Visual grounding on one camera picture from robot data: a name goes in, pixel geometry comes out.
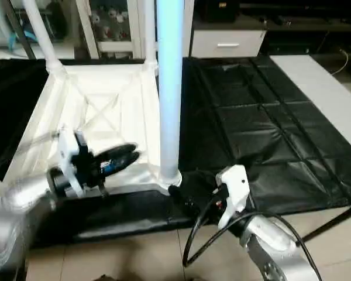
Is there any white plastic table top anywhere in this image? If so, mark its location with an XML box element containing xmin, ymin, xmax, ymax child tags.
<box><xmin>0</xmin><ymin>61</ymin><xmax>185</xmax><ymax>197</ymax></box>

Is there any black table mat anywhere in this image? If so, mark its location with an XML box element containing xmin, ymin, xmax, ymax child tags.
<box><xmin>0</xmin><ymin>56</ymin><xmax>351</xmax><ymax>241</ymax></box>

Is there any black metal workbench leg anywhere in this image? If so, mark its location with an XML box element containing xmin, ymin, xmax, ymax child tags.
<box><xmin>301</xmin><ymin>204</ymin><xmax>351</xmax><ymax>244</ymax></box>

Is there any white glass door cabinet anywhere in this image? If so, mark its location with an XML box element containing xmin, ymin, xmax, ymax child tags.
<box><xmin>76</xmin><ymin>0</ymin><xmax>195</xmax><ymax>59</ymax></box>

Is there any white drawer unit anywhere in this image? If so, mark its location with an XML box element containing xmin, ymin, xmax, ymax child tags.
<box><xmin>190</xmin><ymin>29</ymin><xmax>267</xmax><ymax>58</ymax></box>

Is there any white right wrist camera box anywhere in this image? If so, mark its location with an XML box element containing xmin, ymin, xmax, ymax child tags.
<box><xmin>215</xmin><ymin>165</ymin><xmax>250</xmax><ymax>229</ymax></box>

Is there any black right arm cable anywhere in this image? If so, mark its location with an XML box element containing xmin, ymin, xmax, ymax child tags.
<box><xmin>182</xmin><ymin>192</ymin><xmax>318</xmax><ymax>268</ymax></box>

